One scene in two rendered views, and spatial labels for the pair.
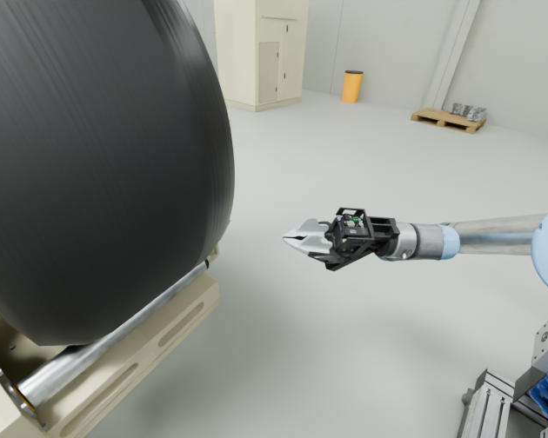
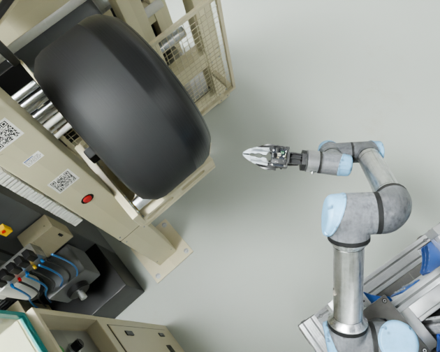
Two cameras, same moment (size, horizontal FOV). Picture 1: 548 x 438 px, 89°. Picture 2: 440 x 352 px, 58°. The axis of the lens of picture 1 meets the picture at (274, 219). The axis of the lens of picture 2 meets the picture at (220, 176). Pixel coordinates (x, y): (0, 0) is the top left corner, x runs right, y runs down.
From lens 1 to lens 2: 97 cm
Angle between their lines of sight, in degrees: 38
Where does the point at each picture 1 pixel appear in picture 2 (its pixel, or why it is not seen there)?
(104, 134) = (160, 165)
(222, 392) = (230, 195)
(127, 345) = not seen: hidden behind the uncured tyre
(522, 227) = (371, 177)
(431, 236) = (329, 165)
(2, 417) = (133, 214)
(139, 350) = (173, 193)
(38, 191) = (147, 183)
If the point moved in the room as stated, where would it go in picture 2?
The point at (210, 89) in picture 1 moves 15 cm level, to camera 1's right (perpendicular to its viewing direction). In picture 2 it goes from (193, 133) to (244, 143)
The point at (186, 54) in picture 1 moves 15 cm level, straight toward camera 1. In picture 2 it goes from (183, 127) to (180, 178)
